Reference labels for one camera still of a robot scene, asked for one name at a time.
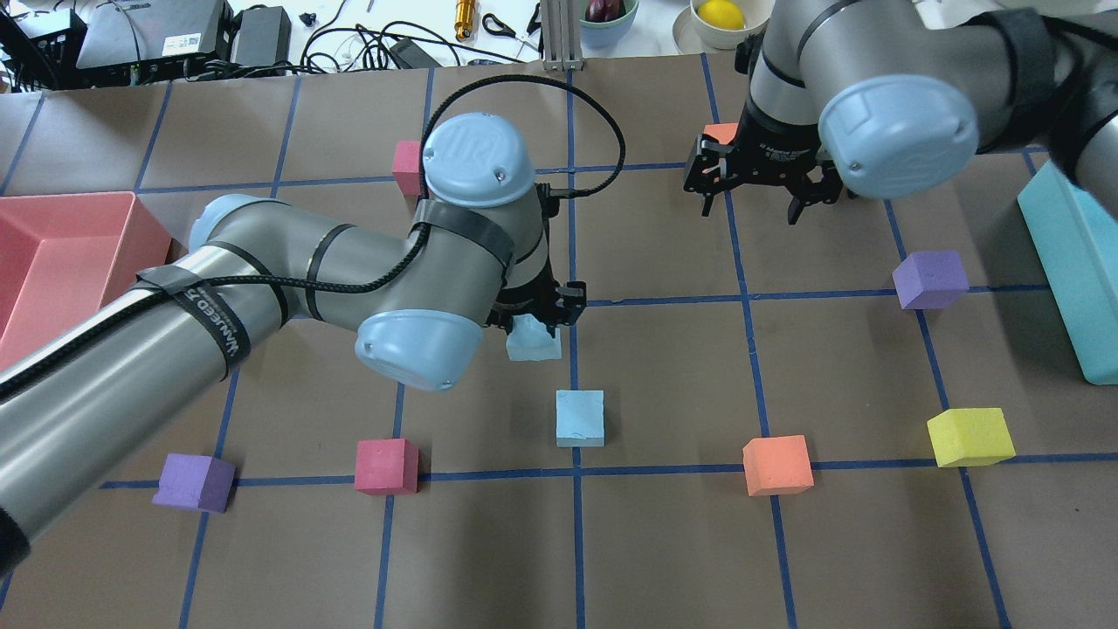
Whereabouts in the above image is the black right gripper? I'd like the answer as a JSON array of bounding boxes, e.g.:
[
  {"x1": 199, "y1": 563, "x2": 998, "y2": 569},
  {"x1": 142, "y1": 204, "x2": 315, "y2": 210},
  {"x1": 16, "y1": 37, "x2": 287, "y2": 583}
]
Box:
[{"x1": 682, "y1": 96, "x2": 844, "y2": 225}]

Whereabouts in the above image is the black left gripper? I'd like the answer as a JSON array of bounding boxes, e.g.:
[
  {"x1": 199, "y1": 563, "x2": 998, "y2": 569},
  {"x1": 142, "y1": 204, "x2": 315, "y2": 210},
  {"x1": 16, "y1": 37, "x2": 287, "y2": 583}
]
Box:
[{"x1": 486, "y1": 183, "x2": 588, "y2": 335}]

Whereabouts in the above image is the light blue block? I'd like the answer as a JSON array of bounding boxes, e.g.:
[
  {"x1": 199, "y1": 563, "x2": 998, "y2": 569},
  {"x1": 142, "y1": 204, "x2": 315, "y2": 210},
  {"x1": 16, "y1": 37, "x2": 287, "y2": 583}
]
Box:
[
  {"x1": 555, "y1": 390, "x2": 606, "y2": 447},
  {"x1": 506, "y1": 314, "x2": 562, "y2": 362}
]

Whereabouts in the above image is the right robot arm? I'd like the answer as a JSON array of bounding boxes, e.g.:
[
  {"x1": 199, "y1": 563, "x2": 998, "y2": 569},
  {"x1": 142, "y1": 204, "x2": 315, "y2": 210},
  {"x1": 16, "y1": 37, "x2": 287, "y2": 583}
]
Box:
[{"x1": 683, "y1": 1, "x2": 1115, "y2": 223}]

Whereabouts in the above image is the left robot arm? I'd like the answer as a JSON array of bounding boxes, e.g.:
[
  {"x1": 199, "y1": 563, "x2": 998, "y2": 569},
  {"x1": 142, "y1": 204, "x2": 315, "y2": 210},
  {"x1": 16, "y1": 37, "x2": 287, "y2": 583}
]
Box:
[{"x1": 1, "y1": 113, "x2": 586, "y2": 576}]

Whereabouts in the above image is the orange foam block far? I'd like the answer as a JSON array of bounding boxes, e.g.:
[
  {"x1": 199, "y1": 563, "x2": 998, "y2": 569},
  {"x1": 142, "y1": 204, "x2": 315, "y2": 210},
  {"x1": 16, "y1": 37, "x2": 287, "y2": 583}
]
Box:
[{"x1": 702, "y1": 122, "x2": 739, "y2": 146}]

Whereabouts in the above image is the orange foam block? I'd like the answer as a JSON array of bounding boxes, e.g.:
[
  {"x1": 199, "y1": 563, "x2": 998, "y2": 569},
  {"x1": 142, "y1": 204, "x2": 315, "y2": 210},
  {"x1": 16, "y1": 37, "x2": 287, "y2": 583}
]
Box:
[
  {"x1": 742, "y1": 435, "x2": 815, "y2": 497},
  {"x1": 702, "y1": 122, "x2": 739, "y2": 146}
]

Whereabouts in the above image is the bowl with yellow lemon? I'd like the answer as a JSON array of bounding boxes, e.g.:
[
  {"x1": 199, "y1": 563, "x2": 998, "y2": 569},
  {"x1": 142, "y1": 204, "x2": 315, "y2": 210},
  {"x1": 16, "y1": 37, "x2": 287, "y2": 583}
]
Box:
[{"x1": 673, "y1": 1, "x2": 775, "y2": 53}]

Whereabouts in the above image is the purple foam block far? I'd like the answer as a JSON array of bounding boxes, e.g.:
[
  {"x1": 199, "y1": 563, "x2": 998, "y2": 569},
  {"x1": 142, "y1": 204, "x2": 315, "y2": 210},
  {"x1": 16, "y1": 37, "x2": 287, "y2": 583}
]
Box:
[{"x1": 892, "y1": 250, "x2": 970, "y2": 309}]

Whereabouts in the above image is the purple foam block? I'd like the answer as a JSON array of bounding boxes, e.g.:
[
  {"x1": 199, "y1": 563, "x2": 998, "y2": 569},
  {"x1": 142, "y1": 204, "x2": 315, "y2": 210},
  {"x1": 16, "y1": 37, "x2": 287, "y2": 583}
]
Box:
[
  {"x1": 152, "y1": 452, "x2": 236, "y2": 514},
  {"x1": 892, "y1": 250, "x2": 970, "y2": 309}
]

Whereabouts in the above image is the pink foam block far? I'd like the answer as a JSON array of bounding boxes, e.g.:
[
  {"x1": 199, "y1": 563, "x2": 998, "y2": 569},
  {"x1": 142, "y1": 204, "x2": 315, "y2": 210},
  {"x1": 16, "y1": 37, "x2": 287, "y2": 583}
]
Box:
[{"x1": 391, "y1": 140, "x2": 423, "y2": 197}]

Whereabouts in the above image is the bowl with red fruit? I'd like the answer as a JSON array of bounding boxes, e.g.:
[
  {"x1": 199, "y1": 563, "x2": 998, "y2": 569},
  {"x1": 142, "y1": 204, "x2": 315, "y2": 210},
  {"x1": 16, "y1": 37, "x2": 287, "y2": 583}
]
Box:
[{"x1": 578, "y1": 0, "x2": 639, "y2": 48}]

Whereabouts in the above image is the pink foam block near-right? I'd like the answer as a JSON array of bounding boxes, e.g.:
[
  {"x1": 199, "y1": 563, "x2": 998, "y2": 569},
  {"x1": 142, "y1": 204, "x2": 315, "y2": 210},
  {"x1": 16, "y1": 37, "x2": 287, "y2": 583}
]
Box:
[{"x1": 353, "y1": 438, "x2": 421, "y2": 496}]

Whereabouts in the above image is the orange foam block near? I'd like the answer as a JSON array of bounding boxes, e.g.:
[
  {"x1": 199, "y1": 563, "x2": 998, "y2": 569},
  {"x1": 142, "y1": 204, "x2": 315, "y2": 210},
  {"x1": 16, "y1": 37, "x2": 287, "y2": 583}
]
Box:
[{"x1": 742, "y1": 435, "x2": 815, "y2": 497}]

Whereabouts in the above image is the black power adapter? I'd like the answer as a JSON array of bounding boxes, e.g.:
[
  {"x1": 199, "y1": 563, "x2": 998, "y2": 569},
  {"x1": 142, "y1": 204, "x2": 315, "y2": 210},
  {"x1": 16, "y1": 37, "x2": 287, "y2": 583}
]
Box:
[{"x1": 388, "y1": 37, "x2": 442, "y2": 69}]

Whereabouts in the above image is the teal plastic bin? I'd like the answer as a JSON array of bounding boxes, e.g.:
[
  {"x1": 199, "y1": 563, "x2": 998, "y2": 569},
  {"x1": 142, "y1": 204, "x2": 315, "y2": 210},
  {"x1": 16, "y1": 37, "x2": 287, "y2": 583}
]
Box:
[{"x1": 1018, "y1": 161, "x2": 1117, "y2": 385}]

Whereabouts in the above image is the yellow foam block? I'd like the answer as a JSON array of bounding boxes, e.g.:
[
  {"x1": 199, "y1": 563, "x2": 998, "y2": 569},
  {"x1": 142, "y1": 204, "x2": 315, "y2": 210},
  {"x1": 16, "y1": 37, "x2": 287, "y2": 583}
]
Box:
[{"x1": 926, "y1": 407, "x2": 1018, "y2": 468}]

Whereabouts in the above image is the black power brick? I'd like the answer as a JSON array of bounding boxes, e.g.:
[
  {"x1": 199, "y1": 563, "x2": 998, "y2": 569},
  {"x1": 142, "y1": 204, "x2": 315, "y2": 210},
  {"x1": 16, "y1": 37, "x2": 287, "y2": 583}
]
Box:
[{"x1": 230, "y1": 4, "x2": 291, "y2": 67}]

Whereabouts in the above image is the purple foam block left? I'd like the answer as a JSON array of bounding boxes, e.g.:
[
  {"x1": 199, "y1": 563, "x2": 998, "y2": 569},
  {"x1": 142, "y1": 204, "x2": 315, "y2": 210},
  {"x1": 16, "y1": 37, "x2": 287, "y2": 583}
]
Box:
[{"x1": 152, "y1": 452, "x2": 236, "y2": 514}]

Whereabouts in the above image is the pink plastic bin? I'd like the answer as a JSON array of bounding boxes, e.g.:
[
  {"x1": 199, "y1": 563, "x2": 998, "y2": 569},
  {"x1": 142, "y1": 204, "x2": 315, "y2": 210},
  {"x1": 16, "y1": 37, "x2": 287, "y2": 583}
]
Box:
[{"x1": 1, "y1": 191, "x2": 172, "y2": 368}]

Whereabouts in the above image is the black electronics box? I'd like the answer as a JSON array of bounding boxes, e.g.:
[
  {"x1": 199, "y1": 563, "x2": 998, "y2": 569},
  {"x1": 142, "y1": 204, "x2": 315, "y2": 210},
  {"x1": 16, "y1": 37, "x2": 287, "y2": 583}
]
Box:
[{"x1": 76, "y1": 1, "x2": 234, "y2": 73}]

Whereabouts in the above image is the black braided cable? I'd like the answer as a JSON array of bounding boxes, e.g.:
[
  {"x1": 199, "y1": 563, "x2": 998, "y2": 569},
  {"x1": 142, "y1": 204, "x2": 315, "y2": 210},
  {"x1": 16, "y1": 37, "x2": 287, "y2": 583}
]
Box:
[{"x1": 0, "y1": 73, "x2": 627, "y2": 403}]

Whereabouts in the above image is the aluminium profile post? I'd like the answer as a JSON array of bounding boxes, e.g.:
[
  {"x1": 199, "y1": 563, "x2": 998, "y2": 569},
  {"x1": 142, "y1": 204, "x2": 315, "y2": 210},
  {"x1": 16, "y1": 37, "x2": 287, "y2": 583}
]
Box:
[{"x1": 539, "y1": 0, "x2": 584, "y2": 72}]

